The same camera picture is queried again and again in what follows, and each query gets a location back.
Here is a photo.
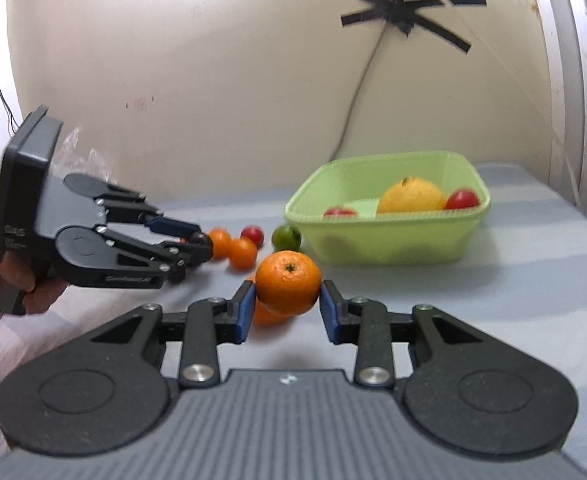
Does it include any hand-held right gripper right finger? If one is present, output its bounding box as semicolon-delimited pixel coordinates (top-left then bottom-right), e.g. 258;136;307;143
320;280;494;389

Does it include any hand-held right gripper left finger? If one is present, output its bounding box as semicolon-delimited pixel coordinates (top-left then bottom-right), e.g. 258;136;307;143
91;280;258;389

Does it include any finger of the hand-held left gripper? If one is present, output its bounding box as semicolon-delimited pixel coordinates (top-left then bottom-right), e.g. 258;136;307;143
96;227;215;291
96;184;207;242

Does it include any mandarin orange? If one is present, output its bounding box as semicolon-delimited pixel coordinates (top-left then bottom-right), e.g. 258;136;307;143
255;250;322;317
228;237;258;270
251;300;294;326

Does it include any orange tomato with stem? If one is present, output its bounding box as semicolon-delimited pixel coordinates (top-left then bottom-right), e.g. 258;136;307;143
208;228;233;261

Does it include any dark red tomato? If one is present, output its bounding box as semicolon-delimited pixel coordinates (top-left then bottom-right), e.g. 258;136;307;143
240;225;265;249

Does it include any light green plastic basket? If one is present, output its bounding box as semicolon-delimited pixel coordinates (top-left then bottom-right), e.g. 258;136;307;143
284;150;491;267

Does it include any yellow lemon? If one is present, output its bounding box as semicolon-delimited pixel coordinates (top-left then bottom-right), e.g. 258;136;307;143
376;176;447;214

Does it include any person's left hand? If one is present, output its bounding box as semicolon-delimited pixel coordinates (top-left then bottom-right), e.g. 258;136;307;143
0;224;70;316

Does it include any clear plastic bag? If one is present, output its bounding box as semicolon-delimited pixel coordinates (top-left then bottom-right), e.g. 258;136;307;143
52;127;120;187

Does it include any black tape strip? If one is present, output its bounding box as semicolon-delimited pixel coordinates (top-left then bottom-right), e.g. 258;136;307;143
341;0;487;28
341;0;473;55

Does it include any grey cable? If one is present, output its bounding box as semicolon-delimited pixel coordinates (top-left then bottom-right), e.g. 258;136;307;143
327;22;391;162

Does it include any thin white cord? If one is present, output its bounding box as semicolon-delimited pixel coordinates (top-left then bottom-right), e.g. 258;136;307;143
403;0;581;201

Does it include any white window frame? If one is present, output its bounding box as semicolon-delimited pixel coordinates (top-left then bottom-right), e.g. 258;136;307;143
523;0;587;213

